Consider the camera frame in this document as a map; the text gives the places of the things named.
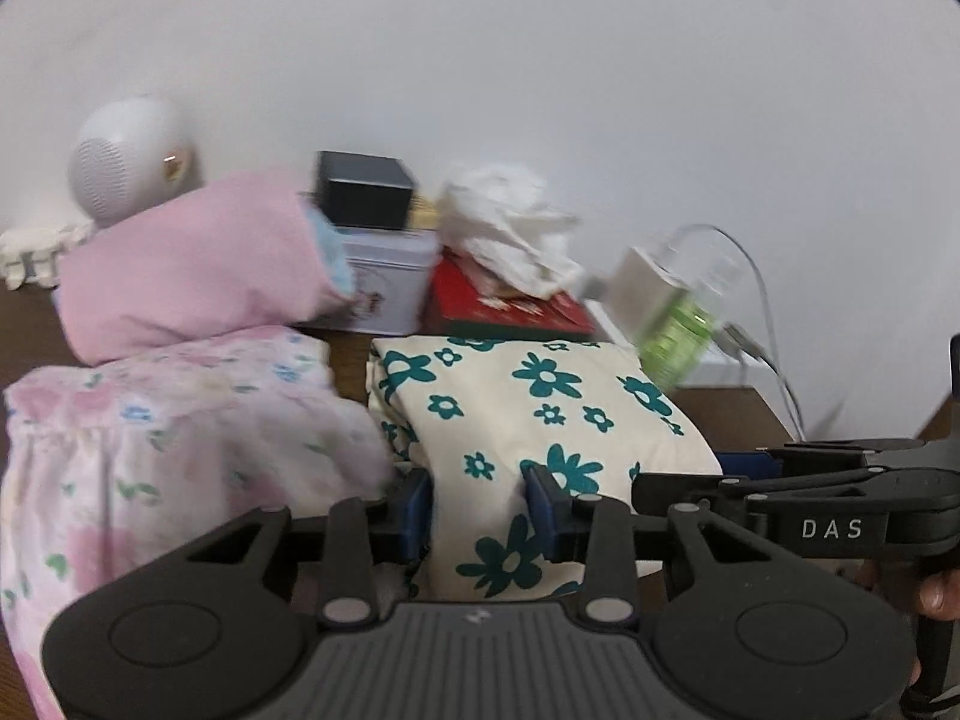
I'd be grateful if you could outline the white hair clip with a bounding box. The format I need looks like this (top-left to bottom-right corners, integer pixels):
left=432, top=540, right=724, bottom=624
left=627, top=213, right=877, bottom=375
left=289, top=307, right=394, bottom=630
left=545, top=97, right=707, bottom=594
left=0, top=223, right=96, bottom=291

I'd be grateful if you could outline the white round speaker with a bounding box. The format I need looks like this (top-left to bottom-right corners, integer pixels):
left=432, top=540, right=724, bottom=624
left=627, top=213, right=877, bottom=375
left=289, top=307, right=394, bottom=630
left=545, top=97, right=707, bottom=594
left=67, top=94, right=195, bottom=227

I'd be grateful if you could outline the pink floral ruffled dress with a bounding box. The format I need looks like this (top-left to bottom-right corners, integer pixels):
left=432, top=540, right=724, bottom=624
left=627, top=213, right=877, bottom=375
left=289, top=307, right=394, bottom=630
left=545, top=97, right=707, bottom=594
left=2, top=327, right=392, bottom=718

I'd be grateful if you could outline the dark red tissue box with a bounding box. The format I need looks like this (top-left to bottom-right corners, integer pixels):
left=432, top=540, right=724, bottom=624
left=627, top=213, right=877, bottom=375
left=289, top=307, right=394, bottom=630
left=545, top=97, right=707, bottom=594
left=421, top=250, right=594, bottom=341

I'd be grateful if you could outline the white tin box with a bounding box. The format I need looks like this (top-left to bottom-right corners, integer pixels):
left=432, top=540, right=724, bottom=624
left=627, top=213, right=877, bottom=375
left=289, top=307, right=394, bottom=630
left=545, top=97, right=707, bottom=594
left=302, top=229, right=441, bottom=337

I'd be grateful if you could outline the person right hand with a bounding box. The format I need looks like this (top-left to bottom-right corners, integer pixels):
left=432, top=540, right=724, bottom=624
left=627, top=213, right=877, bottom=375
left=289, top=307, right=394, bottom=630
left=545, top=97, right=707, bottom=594
left=849, top=557, right=960, bottom=691

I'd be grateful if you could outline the small black box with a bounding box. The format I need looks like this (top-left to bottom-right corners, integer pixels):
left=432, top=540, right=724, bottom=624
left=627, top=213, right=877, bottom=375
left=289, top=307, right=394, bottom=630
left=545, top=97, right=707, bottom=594
left=314, top=151, right=416, bottom=231

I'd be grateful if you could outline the green spray bottle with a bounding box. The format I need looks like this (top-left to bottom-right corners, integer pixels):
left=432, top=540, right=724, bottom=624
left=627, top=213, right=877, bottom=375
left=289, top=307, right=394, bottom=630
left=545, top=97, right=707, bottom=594
left=638, top=255, right=740, bottom=392

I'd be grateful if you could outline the white charger adapter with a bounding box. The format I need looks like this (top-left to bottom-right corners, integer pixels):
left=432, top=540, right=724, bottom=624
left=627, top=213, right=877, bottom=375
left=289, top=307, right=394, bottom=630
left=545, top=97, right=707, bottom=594
left=604, top=247, right=686, bottom=348

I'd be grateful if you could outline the white charging cable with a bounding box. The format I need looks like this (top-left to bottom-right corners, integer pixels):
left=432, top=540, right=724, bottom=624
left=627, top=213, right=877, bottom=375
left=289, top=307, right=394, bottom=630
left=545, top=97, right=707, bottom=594
left=659, top=223, right=809, bottom=442

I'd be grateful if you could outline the cream green floral garment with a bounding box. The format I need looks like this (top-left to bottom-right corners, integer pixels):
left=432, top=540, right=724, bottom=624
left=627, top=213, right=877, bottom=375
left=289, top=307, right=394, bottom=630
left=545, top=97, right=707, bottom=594
left=366, top=335, right=721, bottom=601

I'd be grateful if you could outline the pink folded garment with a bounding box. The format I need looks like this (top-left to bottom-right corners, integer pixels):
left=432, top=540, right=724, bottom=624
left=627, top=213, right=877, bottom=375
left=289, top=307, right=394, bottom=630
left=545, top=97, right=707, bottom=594
left=55, top=171, right=356, bottom=364

